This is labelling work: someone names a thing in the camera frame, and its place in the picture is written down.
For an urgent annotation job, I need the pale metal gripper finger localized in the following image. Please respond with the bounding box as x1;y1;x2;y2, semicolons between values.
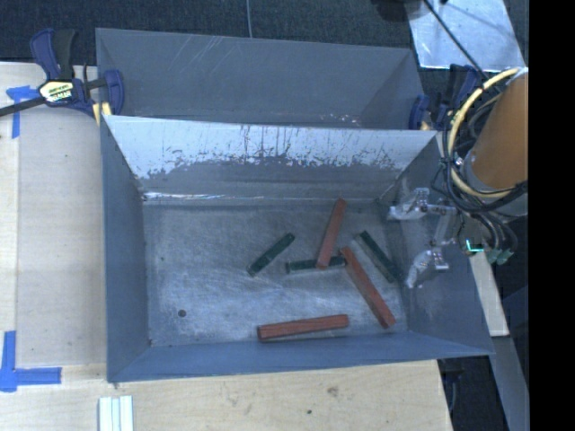
386;188;431;222
405;249;451;289

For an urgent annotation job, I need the dark green flat block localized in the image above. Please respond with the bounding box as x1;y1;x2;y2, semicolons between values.
356;230;403;284
245;232;296;278
285;255;349;275

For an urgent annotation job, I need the red-brown flat block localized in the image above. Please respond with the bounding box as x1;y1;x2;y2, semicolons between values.
256;313;350;343
339;245;398;330
315;197;349;270

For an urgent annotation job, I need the grey metal bin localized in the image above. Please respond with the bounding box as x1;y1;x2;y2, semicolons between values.
94;27;496;384

